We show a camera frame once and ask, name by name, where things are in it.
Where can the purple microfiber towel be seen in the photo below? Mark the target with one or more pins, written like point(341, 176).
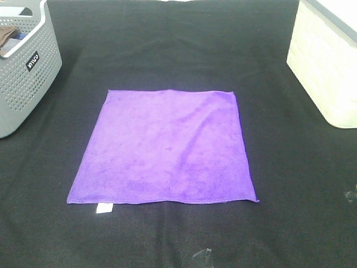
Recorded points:
point(165, 145)

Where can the clear tape piece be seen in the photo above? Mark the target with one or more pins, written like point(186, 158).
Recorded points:
point(203, 258)
point(351, 195)

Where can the blue cloth in basket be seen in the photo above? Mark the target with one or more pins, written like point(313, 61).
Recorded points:
point(11, 42)

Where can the clear tape piece right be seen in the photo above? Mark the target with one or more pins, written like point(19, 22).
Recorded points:
point(351, 195)

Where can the black table cover cloth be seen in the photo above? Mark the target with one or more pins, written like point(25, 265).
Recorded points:
point(301, 166)

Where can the clear tape piece front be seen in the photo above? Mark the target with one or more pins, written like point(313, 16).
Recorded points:
point(203, 258)

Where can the grey perforated plastic basket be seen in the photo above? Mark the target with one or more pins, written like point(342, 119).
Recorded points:
point(30, 67)

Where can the brown cloth in basket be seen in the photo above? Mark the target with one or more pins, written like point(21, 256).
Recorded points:
point(7, 33)

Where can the white plastic storage box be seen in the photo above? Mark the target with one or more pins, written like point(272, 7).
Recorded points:
point(322, 56)

